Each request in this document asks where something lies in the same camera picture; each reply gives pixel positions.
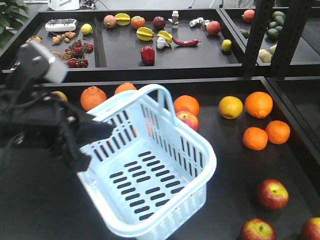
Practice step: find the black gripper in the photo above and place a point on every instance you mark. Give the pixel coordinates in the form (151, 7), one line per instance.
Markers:
(45, 119)

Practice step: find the light blue plastic basket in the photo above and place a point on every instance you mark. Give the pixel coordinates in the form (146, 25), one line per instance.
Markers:
(150, 175)

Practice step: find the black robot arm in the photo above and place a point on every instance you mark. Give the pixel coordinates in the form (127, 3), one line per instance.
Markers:
(42, 199)

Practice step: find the red bell pepper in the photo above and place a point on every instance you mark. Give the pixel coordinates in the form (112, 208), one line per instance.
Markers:
(147, 54)

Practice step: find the large orange back left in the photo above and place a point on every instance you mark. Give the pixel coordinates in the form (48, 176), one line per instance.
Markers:
(187, 103)

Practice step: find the red apple left edge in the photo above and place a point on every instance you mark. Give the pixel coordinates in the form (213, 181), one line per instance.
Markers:
(188, 118)

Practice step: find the white garlic bulb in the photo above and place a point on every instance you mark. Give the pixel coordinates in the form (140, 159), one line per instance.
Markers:
(161, 43)

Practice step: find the red chili pepper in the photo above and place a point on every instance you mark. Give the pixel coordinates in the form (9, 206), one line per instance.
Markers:
(188, 43)

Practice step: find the green potted plant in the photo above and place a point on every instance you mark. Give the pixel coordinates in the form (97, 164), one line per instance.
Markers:
(13, 13)

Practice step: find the yellow orange citrus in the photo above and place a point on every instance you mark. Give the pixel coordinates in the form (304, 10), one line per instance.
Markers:
(230, 107)

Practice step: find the small orange left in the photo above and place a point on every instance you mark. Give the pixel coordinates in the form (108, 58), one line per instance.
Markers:
(255, 138)

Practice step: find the small orange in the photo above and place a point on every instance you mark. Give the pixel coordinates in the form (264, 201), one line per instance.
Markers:
(278, 132)
(255, 138)

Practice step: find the orange with knob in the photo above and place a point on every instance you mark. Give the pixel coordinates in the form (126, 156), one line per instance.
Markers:
(259, 104)

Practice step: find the small orange right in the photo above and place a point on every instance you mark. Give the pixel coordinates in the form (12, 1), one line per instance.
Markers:
(278, 132)

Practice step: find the red apple lower front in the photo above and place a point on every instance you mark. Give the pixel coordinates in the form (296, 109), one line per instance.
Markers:
(257, 229)

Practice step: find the red apple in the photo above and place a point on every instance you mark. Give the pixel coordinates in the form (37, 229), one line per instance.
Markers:
(257, 229)
(272, 195)

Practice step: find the red apple front left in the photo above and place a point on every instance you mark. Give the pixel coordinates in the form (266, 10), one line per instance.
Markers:
(272, 195)

